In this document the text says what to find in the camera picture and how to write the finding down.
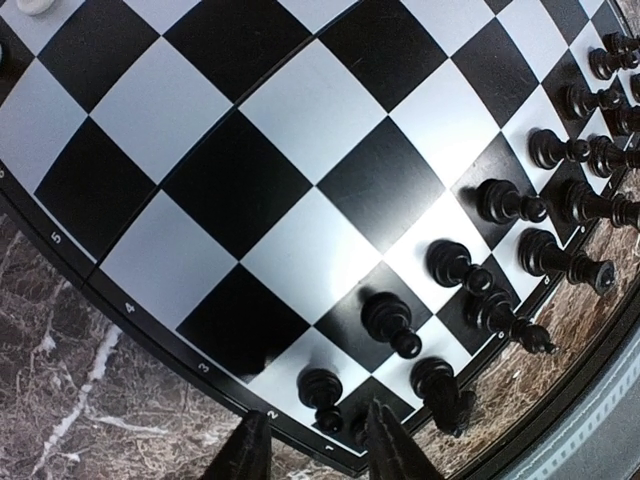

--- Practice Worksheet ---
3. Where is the black grey chess board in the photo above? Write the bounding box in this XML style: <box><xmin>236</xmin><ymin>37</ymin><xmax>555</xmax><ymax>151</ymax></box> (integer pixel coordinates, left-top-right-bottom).
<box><xmin>1</xmin><ymin>1</ymin><xmax>628</xmax><ymax>477</ymax></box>

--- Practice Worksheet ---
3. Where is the white slotted cable duct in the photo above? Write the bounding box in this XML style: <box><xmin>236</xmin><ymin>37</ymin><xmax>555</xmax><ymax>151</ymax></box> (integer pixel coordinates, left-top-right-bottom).
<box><xmin>506</xmin><ymin>345</ymin><xmax>639</xmax><ymax>479</ymax></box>

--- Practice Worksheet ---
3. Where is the black chess piece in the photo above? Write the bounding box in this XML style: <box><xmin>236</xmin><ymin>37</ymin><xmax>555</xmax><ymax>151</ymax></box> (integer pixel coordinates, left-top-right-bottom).
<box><xmin>517</xmin><ymin>228</ymin><xmax>616</xmax><ymax>296</ymax></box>

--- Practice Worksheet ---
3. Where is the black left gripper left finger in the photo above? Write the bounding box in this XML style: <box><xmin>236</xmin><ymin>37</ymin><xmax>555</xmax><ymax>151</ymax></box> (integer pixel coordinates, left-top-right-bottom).
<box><xmin>202</xmin><ymin>410</ymin><xmax>272</xmax><ymax>480</ymax></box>

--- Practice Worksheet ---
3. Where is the white chess piece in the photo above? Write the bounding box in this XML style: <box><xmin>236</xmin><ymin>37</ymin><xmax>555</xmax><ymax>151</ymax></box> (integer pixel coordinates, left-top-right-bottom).
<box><xmin>16</xmin><ymin>0</ymin><xmax>55</xmax><ymax>16</ymax></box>

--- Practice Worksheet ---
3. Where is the black chess knight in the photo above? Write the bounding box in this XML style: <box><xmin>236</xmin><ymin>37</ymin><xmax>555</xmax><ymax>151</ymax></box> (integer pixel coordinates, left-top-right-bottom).
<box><xmin>410</xmin><ymin>357</ymin><xmax>477</xmax><ymax>438</ymax></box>

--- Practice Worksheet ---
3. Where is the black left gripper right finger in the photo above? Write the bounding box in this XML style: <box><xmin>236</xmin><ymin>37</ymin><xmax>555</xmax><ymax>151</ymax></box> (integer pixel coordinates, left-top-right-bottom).
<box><xmin>365</xmin><ymin>400</ymin><xmax>440</xmax><ymax>480</ymax></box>

